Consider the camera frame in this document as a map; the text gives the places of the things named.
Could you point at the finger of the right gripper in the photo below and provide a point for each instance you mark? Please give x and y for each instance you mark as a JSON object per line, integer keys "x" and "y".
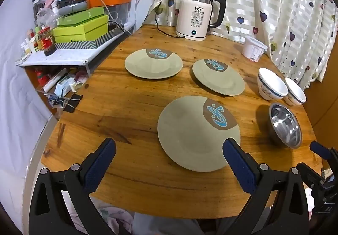
{"x": 320, "y": 150}

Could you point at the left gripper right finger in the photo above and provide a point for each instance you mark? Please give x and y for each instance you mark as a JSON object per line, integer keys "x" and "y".
{"x": 289, "y": 212}

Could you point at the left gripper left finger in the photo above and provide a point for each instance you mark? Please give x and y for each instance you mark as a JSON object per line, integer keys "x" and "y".
{"x": 48, "y": 211}

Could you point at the stainless steel bowl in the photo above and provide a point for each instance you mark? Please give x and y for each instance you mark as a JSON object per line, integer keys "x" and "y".
{"x": 283, "y": 126}

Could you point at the small white blue-striped bowl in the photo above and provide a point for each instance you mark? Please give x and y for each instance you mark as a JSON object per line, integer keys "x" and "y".
{"x": 296, "y": 95}

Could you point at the large white blue-striped bowl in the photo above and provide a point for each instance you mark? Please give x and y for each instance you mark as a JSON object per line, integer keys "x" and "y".
{"x": 270, "y": 86}

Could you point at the green whale plate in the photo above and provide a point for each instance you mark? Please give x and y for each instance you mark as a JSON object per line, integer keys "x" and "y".
{"x": 192, "y": 130}
{"x": 153, "y": 63}
{"x": 219, "y": 77}

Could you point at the black binder clip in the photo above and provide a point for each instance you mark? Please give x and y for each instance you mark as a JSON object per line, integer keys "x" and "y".
{"x": 68, "y": 104}

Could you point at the white plastic tub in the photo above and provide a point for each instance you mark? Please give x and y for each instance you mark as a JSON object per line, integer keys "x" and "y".
{"x": 253, "y": 49}

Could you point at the heart pattern curtain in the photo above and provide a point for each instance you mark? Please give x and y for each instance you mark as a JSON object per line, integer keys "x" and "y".
{"x": 299, "y": 34}

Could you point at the white side shelf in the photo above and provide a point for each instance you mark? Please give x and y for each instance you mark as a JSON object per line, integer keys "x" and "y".
{"x": 89, "y": 58}

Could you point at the red labelled jar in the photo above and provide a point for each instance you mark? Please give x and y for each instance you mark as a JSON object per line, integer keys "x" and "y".
{"x": 47, "y": 40}

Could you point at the chevron pattern tray box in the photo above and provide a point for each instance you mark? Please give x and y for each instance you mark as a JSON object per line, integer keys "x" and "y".
{"x": 91, "y": 44}

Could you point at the lime green box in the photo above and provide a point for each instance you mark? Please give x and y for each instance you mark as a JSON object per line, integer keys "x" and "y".
{"x": 87, "y": 31}

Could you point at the white electric kettle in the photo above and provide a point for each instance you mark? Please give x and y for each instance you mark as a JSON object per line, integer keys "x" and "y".
{"x": 194, "y": 18}

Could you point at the dark green flat box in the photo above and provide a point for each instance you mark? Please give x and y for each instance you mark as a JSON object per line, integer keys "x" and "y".
{"x": 80, "y": 17}

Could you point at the grey pouch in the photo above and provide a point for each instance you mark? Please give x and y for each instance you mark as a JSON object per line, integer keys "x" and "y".
{"x": 72, "y": 8}

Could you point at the orange lid storage bin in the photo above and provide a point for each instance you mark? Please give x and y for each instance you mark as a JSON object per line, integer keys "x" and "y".
{"x": 118, "y": 9}

